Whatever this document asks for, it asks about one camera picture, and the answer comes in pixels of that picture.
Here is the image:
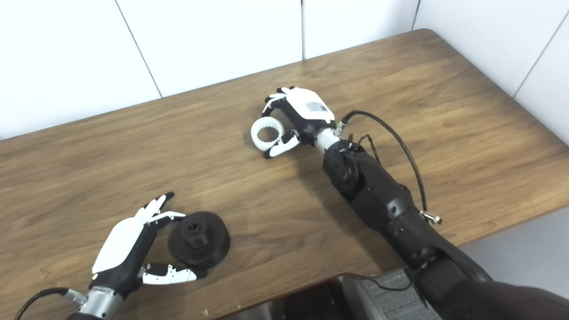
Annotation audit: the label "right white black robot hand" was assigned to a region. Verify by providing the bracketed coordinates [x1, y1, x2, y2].
[261, 87, 336, 159]

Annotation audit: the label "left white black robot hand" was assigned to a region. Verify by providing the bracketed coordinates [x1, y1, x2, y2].
[89, 192, 207, 298]

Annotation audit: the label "white toothed plastic ring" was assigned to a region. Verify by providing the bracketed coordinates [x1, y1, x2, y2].
[251, 117, 285, 149]

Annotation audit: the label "round black plastic part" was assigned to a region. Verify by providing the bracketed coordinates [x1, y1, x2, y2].
[169, 212, 231, 269]

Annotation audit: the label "glossy black robot torso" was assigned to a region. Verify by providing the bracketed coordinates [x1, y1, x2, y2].
[222, 271, 427, 320]

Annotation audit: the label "thin right arm wires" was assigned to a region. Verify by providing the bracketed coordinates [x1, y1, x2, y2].
[347, 133, 381, 163]

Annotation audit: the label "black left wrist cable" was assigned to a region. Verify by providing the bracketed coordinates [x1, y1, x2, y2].
[13, 287, 87, 320]

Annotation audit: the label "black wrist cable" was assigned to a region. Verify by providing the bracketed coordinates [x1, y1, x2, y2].
[336, 110, 443, 225]
[13, 287, 87, 320]

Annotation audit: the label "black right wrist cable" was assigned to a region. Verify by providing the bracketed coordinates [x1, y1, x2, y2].
[336, 110, 443, 225]

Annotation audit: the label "thin black floor cable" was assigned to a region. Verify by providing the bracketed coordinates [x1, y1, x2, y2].
[360, 276, 415, 292]

